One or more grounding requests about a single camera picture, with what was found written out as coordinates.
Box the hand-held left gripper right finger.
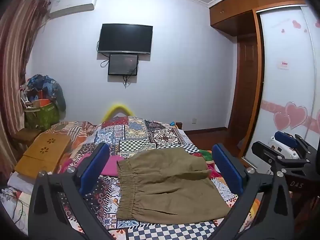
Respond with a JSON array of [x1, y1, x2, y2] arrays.
[[212, 143, 294, 240]]

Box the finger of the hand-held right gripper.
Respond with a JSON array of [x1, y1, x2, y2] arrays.
[[274, 131, 316, 160], [251, 141, 311, 175]]

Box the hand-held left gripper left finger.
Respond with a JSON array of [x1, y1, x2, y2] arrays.
[[28, 142, 118, 240]]

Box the olive green pants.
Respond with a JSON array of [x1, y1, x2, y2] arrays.
[[116, 147, 232, 225]]

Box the pink cloth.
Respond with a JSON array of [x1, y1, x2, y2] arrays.
[[59, 152, 125, 177]]

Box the multicolour fleece blanket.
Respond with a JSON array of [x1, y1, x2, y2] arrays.
[[199, 149, 220, 173]]

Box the orange striped bedsheet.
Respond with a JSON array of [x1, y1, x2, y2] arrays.
[[45, 121, 100, 153]]

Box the white heart-print sliding door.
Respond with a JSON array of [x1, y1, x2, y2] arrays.
[[241, 5, 320, 168]]

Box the patchwork printed blanket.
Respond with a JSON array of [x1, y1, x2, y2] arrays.
[[56, 116, 253, 240]]

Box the yellow wooden lap table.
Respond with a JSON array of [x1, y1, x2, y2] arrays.
[[14, 131, 72, 179]]

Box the yellow hoop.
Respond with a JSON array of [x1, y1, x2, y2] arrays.
[[102, 102, 135, 123]]

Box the wooden stool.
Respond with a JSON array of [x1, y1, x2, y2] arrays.
[[12, 127, 42, 146]]

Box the white folded sheet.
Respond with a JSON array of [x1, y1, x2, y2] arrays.
[[7, 172, 35, 193]]

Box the pile of patterned clothes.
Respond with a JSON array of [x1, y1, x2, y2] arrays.
[[21, 74, 67, 112]]

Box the wooden wardrobe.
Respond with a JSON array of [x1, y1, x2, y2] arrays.
[[209, 0, 320, 168]]

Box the striped brown curtain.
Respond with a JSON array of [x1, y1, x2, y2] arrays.
[[0, 0, 52, 145]]

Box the white air conditioner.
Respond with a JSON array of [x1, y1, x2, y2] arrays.
[[49, 0, 97, 19]]

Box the small black wall monitor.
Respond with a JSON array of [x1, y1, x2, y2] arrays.
[[108, 54, 139, 76]]

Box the black wall television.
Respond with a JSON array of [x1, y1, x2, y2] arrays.
[[98, 23, 153, 55]]

